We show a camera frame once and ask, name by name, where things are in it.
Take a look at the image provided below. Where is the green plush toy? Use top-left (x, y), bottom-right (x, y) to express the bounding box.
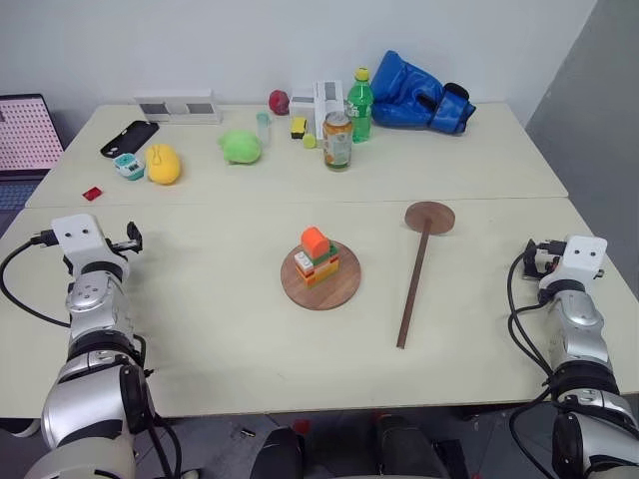
top-left (217, 129), bottom-right (265, 166)

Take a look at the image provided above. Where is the yellow plush toy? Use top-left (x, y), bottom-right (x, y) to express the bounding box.
top-left (144, 143), bottom-right (183, 188)

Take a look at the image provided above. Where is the blue boxing glove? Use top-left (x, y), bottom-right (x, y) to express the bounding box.
top-left (369, 49), bottom-right (477, 137)

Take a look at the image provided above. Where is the laptop with pink screen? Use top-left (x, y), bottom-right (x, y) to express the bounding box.
top-left (0, 93), bottom-right (67, 215)

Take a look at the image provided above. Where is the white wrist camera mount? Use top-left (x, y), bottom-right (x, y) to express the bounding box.
top-left (542, 235), bottom-right (609, 296)
top-left (51, 214), bottom-right (127, 274)

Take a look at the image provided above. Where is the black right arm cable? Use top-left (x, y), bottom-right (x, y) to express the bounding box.
top-left (506, 243), bottom-right (556, 388)

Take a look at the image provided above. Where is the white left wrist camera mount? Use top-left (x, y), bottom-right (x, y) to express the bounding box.
top-left (51, 214), bottom-right (127, 274)

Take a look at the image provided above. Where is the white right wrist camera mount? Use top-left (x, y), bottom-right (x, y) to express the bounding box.
top-left (542, 235), bottom-right (609, 296)

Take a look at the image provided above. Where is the small white box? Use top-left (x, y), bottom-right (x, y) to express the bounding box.
top-left (289, 85), bottom-right (318, 122)

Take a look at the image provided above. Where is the colourful toy block stack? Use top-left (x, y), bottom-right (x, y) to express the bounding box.
top-left (294, 227), bottom-right (342, 289)

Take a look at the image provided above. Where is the black phone case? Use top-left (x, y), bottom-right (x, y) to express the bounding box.
top-left (99, 119), bottom-right (161, 159)

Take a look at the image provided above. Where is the tall white box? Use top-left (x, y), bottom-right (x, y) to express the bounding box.
top-left (313, 79), bottom-right (347, 137)

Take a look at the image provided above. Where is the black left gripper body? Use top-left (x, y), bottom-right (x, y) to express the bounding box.
top-left (104, 237), bottom-right (147, 255)

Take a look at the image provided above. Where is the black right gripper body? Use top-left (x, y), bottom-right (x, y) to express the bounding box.
top-left (529, 239), bottom-right (568, 276)

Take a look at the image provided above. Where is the green soda bottle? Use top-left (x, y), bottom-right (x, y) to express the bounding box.
top-left (345, 67), bottom-right (375, 146)

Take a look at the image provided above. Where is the brown wooden peg with disc base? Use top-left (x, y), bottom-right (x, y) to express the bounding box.
top-left (396, 200), bottom-right (456, 350)

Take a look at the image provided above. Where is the clear teal cup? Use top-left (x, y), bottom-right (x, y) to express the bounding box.
top-left (255, 112), bottom-right (274, 150)

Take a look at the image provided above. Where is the dark rounded shape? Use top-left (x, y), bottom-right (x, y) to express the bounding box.
top-left (248, 426), bottom-right (307, 479)
top-left (369, 411), bottom-right (451, 479)

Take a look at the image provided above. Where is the wide white box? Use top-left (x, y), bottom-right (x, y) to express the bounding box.
top-left (133, 89), bottom-right (223, 126)

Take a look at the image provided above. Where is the round wooden base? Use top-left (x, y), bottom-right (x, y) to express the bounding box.
top-left (280, 242), bottom-right (363, 312)

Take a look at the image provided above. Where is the dark red round toy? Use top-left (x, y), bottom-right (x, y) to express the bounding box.
top-left (268, 89), bottom-right (292, 118)

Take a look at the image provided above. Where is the teal white small device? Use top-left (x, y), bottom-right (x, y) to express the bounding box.
top-left (112, 153), bottom-right (147, 183)

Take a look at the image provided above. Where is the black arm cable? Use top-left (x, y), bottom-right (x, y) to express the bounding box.
top-left (506, 243), bottom-right (556, 388)
top-left (0, 229), bottom-right (72, 329)

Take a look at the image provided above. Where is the orange drink can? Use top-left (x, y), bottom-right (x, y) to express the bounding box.
top-left (321, 111), bottom-right (354, 173)

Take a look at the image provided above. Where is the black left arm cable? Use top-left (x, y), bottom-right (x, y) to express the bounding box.
top-left (0, 229), bottom-right (72, 329)

